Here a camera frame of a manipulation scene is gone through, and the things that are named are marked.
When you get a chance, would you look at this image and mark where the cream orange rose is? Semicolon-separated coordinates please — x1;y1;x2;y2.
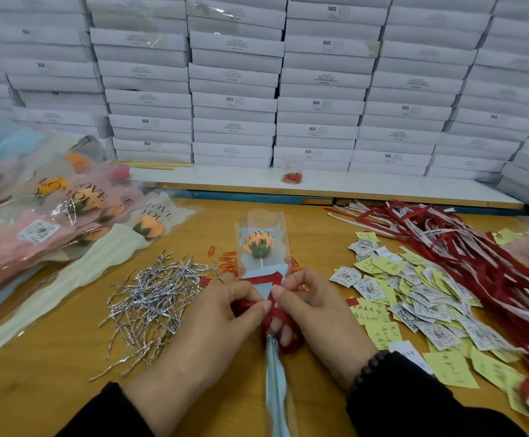
0;191;197;365

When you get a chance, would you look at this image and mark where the pile of silver twist ties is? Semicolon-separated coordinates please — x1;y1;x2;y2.
90;250;218;383

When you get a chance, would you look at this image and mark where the pile of yellow white tags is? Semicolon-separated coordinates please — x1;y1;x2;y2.
328;227;529;424

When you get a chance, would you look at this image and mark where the person's left forearm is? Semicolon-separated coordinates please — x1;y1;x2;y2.
55;382;157;437

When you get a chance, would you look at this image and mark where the pile of flowers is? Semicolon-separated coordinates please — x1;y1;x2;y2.
0;123;157;310

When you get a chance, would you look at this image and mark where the long white board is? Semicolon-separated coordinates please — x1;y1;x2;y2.
130;166;525;210

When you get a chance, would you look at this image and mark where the person's right hand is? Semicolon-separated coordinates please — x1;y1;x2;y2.
269;268;379;390

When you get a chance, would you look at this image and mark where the wall of stacked white boxes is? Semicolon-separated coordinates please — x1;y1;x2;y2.
0;0;529;183

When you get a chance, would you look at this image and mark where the person's right forearm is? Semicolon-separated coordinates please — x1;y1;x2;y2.
345;352;529;437

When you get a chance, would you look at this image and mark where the black bead bracelet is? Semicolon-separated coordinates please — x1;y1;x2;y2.
348;348;393;397

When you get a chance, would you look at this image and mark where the single red ribbon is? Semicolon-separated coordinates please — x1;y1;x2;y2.
199;273;361;353

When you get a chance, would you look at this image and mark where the person's left hand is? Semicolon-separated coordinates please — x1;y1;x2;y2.
123;273;273;437

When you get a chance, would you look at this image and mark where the pile of orange paper clips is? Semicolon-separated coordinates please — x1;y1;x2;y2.
205;245;304;279

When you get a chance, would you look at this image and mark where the small bag of red clips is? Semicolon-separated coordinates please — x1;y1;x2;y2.
281;163;304;186

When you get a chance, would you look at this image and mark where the pile of red ribbons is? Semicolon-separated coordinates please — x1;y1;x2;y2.
328;200;529;433

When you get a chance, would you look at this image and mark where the blue orange rose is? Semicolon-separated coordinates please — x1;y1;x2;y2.
235;209;293;437

